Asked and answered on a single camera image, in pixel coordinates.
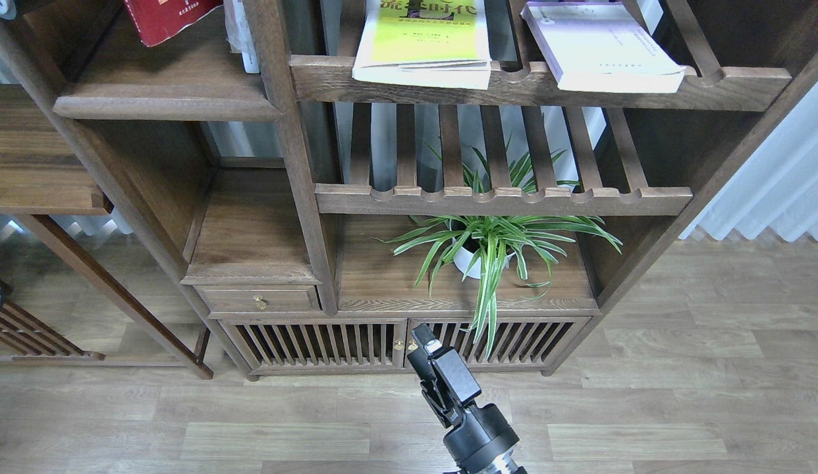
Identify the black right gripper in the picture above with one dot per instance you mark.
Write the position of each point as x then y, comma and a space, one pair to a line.
481, 438

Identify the white lavender paperback book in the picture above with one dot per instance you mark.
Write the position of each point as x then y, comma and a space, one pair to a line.
599, 47

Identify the red paperback book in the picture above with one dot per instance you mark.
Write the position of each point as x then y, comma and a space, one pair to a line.
157, 21

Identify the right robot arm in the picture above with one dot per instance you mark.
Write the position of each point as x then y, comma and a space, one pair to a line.
479, 438

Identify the upright books on shelf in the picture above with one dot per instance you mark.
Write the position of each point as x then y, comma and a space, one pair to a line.
239, 35

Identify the spider plant in white pot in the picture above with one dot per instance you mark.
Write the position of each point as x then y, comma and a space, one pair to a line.
495, 238

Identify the brass drawer knob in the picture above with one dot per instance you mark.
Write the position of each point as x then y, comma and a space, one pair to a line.
260, 302

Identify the large dark wooden bookshelf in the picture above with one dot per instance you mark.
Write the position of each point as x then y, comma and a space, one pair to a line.
282, 184

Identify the yellow-green paperback book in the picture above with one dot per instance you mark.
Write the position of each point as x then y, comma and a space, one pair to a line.
442, 44

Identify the white curtain right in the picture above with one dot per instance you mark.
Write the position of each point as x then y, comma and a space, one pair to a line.
777, 188

